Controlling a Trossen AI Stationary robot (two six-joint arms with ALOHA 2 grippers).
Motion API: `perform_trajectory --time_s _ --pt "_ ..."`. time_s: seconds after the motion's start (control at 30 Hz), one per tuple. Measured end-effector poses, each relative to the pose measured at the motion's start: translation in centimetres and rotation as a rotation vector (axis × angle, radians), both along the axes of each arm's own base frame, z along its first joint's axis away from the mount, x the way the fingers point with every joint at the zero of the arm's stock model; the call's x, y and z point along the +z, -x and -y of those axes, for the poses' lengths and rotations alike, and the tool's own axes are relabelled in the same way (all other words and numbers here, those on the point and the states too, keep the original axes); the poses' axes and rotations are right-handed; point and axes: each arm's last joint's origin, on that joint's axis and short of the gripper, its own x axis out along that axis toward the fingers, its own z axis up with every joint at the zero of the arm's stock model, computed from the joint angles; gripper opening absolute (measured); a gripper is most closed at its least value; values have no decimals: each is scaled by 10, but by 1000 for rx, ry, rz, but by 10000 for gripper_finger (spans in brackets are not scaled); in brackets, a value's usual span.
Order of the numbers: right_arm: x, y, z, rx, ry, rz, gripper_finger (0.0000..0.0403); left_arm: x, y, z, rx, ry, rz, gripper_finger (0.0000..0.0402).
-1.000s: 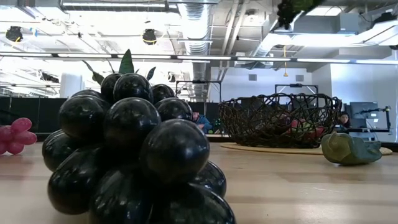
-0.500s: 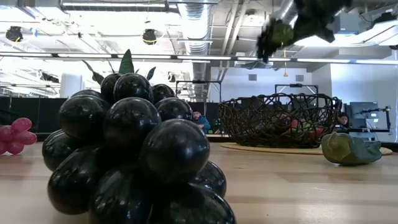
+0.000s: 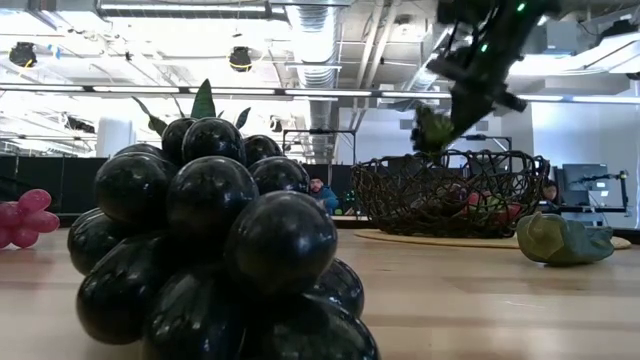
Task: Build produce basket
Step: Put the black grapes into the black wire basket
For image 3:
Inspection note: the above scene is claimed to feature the computer monitor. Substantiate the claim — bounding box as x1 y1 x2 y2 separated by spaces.
562 162 610 207

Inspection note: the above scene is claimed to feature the silver ventilation duct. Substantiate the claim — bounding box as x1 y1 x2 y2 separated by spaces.
283 0 352 132

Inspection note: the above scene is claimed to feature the black ceiling spotlight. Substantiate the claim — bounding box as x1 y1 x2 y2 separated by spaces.
228 45 253 73
8 41 38 69

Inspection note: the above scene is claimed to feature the black wire basket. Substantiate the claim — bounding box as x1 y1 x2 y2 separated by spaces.
349 148 551 239

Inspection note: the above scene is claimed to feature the white column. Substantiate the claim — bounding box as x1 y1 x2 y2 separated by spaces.
96 117 137 159

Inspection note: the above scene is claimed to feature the person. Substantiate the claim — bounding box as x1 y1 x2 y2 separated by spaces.
541 179 562 207
307 175 342 216

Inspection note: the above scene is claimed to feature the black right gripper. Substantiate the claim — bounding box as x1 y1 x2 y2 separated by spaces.
427 14 529 139

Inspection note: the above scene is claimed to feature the pink grape bunch with leaf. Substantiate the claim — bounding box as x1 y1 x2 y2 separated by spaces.
0 188 61 250
459 188 524 227

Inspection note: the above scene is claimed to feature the round woven straw placemat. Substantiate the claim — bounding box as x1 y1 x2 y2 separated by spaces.
352 228 634 251

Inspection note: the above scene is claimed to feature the black partition panel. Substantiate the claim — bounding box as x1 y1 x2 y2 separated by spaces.
0 155 109 216

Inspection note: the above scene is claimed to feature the long linear ceiling light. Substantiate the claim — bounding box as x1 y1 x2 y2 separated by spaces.
0 83 640 105

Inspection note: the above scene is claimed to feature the black desk boom stand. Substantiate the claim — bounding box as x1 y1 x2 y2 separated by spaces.
571 169 630 214

